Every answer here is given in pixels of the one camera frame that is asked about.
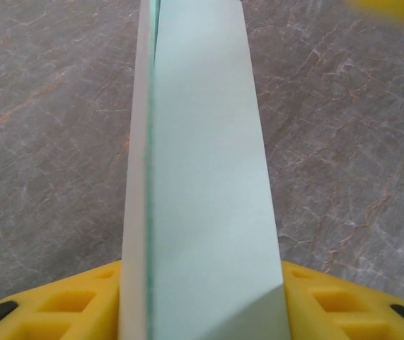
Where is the light teal paper box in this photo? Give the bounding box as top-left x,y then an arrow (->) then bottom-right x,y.
118,0 -> 294,340

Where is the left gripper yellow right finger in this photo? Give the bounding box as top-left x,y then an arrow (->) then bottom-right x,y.
281,261 -> 404,340

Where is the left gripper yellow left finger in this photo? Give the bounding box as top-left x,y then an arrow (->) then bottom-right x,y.
0,261 -> 123,340

